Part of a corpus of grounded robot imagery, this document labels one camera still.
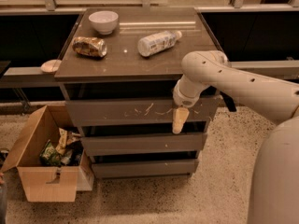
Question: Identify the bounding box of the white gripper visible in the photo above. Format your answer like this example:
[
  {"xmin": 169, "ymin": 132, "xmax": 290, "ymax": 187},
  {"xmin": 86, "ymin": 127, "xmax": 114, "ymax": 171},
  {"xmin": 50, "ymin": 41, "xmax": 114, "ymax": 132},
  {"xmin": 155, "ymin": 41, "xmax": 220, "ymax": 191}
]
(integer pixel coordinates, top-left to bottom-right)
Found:
[{"xmin": 172, "ymin": 75, "xmax": 208, "ymax": 134}]

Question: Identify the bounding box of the grey top drawer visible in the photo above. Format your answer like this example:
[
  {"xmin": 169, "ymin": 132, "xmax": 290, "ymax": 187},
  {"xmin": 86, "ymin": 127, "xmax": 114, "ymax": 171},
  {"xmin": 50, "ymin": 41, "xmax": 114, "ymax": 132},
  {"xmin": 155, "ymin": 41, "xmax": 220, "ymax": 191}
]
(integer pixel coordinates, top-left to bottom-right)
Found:
[{"xmin": 64, "ymin": 95, "xmax": 221, "ymax": 127}]

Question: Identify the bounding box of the grey drawer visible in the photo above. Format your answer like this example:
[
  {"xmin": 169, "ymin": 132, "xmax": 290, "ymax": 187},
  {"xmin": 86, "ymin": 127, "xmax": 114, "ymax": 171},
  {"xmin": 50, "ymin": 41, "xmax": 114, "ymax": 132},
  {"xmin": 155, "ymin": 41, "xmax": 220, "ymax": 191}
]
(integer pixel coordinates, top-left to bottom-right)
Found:
[
  {"xmin": 81, "ymin": 133, "xmax": 207, "ymax": 156},
  {"xmin": 64, "ymin": 95, "xmax": 221, "ymax": 127},
  {"xmin": 92, "ymin": 159, "xmax": 199, "ymax": 178}
]

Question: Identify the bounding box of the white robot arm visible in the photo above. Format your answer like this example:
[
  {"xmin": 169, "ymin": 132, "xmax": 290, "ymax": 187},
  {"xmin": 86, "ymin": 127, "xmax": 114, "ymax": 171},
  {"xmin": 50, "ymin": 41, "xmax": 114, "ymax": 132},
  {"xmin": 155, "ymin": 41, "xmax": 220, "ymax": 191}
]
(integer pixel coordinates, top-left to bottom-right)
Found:
[{"xmin": 173, "ymin": 50, "xmax": 299, "ymax": 224}]

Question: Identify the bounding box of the grey bottom drawer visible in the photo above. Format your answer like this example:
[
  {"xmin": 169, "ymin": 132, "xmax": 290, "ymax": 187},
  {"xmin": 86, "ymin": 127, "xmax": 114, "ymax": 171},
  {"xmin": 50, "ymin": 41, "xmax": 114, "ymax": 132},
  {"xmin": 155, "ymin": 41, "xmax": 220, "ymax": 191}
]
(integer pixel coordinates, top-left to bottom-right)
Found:
[{"xmin": 92, "ymin": 159, "xmax": 199, "ymax": 178}]

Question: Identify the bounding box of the grey drawer cabinet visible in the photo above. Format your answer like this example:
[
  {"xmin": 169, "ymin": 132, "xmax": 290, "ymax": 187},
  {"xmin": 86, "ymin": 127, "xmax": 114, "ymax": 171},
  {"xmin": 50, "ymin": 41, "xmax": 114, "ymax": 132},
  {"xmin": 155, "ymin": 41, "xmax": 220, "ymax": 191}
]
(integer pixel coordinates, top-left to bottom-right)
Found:
[{"xmin": 55, "ymin": 7, "xmax": 221, "ymax": 165}]

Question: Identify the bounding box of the grey middle drawer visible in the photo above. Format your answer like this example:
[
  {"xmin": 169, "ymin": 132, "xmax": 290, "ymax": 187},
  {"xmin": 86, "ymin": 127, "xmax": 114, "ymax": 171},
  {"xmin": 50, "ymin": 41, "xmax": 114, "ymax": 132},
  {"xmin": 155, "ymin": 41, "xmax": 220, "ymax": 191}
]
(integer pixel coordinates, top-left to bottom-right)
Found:
[{"xmin": 81, "ymin": 133, "xmax": 207, "ymax": 156}]

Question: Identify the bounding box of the open cardboard box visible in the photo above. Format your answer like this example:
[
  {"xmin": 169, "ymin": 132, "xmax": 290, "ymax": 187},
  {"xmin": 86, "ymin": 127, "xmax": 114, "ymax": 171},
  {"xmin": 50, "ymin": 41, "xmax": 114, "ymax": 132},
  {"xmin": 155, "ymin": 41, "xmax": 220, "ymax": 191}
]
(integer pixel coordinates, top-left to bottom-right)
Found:
[{"xmin": 1, "ymin": 105, "xmax": 94, "ymax": 202}]

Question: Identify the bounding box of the clear plastic bottle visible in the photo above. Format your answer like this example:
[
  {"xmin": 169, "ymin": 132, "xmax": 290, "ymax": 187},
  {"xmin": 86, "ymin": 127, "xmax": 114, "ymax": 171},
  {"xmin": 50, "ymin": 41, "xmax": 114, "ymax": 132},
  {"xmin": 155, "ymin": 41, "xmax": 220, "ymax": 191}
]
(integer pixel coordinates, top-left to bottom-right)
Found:
[{"xmin": 137, "ymin": 31, "xmax": 182, "ymax": 57}]

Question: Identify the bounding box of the crushed metal can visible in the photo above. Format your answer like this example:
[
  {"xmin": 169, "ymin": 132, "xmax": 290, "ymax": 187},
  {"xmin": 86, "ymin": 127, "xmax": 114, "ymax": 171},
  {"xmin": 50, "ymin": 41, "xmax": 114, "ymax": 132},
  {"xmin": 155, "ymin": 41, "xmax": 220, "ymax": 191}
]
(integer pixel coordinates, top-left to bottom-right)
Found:
[{"xmin": 72, "ymin": 36, "xmax": 107, "ymax": 58}]

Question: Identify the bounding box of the crumpled tan wrapper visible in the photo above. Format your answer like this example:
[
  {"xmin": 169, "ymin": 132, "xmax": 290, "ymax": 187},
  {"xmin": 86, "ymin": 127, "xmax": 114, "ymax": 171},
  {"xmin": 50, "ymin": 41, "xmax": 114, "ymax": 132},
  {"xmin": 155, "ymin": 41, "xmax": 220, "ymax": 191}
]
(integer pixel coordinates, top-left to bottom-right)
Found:
[{"xmin": 55, "ymin": 128, "xmax": 81, "ymax": 155}]

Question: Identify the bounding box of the white ceramic bowl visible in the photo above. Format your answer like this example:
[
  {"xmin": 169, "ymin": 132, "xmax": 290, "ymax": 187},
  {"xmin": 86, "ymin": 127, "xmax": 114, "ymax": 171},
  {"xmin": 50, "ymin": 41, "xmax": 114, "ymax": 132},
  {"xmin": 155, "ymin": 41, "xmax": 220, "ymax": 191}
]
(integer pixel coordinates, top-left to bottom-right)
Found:
[{"xmin": 89, "ymin": 11, "xmax": 119, "ymax": 35}]

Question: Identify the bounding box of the small round pale dish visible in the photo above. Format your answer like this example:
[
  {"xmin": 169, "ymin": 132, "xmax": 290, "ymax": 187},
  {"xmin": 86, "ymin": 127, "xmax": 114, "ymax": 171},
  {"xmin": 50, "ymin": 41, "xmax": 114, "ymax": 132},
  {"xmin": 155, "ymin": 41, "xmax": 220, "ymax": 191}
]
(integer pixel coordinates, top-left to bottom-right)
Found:
[{"xmin": 40, "ymin": 60, "xmax": 62, "ymax": 73}]

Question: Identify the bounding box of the green snack bag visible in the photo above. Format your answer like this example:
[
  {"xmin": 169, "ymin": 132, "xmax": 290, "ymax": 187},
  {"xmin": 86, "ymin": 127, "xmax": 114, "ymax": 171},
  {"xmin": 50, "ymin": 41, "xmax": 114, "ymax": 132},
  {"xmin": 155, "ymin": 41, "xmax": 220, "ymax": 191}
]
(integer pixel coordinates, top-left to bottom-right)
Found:
[{"xmin": 39, "ymin": 140, "xmax": 61, "ymax": 166}]

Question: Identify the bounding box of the grey bench ledge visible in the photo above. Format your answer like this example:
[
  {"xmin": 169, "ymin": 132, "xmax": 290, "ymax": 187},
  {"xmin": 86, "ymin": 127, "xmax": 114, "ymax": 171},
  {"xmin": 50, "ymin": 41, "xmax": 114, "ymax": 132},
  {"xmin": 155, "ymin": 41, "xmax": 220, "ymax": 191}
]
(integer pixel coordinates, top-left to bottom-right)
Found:
[{"xmin": 0, "ymin": 60, "xmax": 299, "ymax": 89}]

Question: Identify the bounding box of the person at left edge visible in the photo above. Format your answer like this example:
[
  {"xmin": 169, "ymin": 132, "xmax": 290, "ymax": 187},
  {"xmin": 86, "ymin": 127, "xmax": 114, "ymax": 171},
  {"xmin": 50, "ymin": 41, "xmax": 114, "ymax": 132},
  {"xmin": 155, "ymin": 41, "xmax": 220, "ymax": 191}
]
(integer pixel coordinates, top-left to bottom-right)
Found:
[{"xmin": 0, "ymin": 173, "xmax": 7, "ymax": 224}]

